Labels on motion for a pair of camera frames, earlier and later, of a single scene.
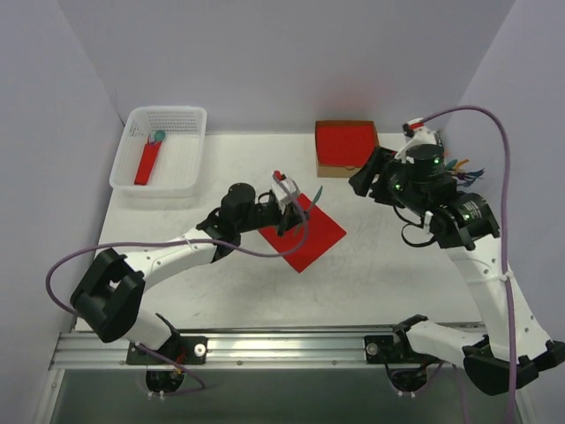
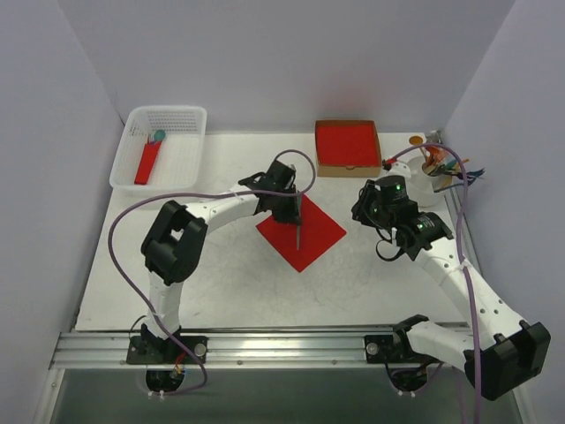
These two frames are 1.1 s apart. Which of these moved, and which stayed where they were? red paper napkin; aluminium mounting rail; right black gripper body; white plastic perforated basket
Moved: right black gripper body
Stayed: aluminium mounting rail; red paper napkin; white plastic perforated basket
